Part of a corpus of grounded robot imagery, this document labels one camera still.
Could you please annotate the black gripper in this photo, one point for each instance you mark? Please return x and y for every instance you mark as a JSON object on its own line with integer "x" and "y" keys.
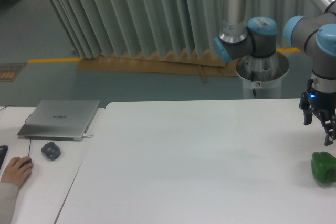
{"x": 322, "y": 105}

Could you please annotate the black computer mouse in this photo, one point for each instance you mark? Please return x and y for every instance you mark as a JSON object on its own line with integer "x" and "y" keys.
{"x": 25, "y": 168}

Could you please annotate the grey sleeved forearm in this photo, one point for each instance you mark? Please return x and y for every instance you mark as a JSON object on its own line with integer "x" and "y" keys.
{"x": 9, "y": 193}

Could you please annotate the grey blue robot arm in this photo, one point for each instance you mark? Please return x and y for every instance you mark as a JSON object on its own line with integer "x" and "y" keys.
{"x": 253, "y": 45}

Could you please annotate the green bell pepper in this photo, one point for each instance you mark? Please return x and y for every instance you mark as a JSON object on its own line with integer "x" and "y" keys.
{"x": 323, "y": 167}

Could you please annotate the person's hand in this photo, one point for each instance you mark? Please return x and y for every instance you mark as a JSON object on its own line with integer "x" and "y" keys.
{"x": 11, "y": 173}

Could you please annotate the brown cardboard sheet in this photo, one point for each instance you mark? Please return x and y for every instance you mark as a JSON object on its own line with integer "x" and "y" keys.
{"x": 204, "y": 65}

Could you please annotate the grey pleated curtain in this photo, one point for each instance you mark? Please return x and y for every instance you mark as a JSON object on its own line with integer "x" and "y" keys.
{"x": 105, "y": 27}

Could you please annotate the white usb plug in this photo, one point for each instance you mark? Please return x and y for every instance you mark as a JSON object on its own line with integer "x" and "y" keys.
{"x": 87, "y": 136}

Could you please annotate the silver closed laptop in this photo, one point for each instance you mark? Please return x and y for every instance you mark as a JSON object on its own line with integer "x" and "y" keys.
{"x": 62, "y": 120}

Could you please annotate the black round gadget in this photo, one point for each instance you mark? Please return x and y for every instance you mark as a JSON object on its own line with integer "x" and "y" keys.
{"x": 51, "y": 151}

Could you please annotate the black keyboard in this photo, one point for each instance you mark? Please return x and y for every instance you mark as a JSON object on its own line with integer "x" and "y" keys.
{"x": 3, "y": 152}

